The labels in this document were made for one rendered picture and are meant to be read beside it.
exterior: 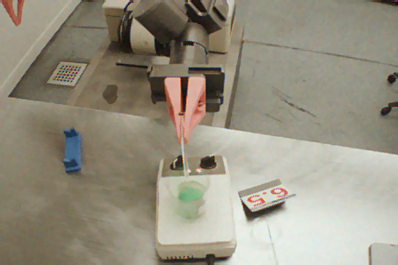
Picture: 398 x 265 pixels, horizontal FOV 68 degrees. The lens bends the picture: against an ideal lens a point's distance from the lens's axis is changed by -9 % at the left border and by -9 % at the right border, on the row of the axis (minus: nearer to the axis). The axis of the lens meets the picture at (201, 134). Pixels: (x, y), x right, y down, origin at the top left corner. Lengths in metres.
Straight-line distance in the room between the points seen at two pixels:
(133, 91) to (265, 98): 0.79
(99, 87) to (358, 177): 1.08
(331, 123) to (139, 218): 1.38
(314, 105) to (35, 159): 1.49
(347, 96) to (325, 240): 1.45
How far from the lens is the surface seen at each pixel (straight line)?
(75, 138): 0.75
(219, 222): 0.52
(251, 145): 0.70
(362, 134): 1.84
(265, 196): 0.62
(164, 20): 0.46
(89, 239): 0.64
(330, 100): 1.94
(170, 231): 0.52
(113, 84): 1.42
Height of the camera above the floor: 1.32
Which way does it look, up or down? 53 degrees down
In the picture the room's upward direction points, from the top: 1 degrees counter-clockwise
